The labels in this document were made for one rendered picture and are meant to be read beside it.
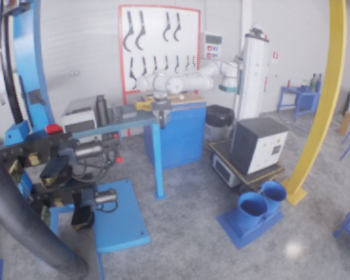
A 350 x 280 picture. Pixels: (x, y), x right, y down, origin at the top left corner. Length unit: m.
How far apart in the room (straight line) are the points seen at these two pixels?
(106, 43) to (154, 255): 2.89
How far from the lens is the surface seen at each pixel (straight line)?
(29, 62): 1.39
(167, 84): 0.80
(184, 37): 3.15
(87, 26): 2.92
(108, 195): 1.37
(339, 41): 1.95
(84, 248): 1.63
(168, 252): 1.61
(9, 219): 0.88
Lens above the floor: 1.51
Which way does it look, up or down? 30 degrees down
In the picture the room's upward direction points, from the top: straight up
